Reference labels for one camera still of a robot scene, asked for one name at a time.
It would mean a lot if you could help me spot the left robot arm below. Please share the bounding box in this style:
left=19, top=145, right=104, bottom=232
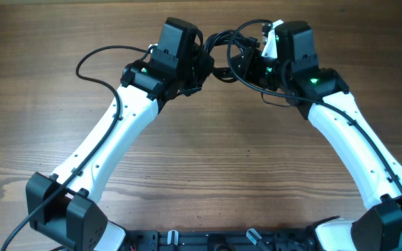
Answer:
left=26, top=17, right=214, bottom=250

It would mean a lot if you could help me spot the black USB cable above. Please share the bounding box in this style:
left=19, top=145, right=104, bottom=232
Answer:
left=203, top=29, right=261, bottom=84

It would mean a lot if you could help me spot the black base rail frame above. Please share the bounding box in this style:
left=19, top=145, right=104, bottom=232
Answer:
left=120, top=228, right=322, bottom=251

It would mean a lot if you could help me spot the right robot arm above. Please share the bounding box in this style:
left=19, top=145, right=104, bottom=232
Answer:
left=227, top=20, right=402, bottom=250

